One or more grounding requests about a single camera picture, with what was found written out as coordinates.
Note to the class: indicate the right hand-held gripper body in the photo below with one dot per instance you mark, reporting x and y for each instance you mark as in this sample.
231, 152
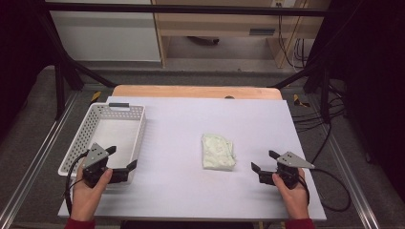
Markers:
291, 160

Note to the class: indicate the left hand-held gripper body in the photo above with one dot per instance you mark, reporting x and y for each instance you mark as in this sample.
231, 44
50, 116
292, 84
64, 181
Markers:
94, 156

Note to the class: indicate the white perforated plastic basket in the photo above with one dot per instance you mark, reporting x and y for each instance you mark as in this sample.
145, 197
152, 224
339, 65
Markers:
117, 133

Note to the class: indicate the pale green cloth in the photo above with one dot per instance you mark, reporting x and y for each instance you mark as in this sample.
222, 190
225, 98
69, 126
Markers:
218, 152

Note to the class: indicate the person's right hand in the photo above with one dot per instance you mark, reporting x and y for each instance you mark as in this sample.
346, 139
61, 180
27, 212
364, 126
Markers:
296, 202

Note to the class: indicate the person's left hand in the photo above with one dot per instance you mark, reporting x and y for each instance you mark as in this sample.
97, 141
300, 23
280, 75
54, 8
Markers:
86, 200

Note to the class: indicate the white table cover board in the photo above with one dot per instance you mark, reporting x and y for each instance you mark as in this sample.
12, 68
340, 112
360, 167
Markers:
178, 143

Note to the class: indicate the yellow black tape piece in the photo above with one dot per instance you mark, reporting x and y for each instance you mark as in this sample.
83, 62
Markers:
297, 100
95, 96

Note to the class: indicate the black metal stand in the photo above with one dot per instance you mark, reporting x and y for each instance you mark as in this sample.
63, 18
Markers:
59, 82
324, 92

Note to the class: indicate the wooden table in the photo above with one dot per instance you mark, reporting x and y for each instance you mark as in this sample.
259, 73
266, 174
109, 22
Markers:
191, 91

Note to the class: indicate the white cabinet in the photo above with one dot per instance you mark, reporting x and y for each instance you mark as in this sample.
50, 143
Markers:
105, 35

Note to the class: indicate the black curtain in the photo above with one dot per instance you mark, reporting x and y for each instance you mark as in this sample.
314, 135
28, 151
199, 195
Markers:
375, 79
16, 63

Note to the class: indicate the grey label plate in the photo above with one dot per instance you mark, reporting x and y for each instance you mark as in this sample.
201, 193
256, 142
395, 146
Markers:
262, 31

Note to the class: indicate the light wooden desk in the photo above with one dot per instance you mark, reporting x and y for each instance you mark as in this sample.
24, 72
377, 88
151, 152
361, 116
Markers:
216, 22

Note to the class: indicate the black metal crossbar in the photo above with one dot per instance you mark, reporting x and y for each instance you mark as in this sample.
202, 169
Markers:
191, 9

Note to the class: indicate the aluminium floor rail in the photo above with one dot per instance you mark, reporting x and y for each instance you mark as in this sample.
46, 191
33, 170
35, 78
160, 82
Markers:
35, 165
350, 178

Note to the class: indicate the wall power socket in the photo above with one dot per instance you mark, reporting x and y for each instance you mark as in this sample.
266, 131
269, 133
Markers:
278, 3

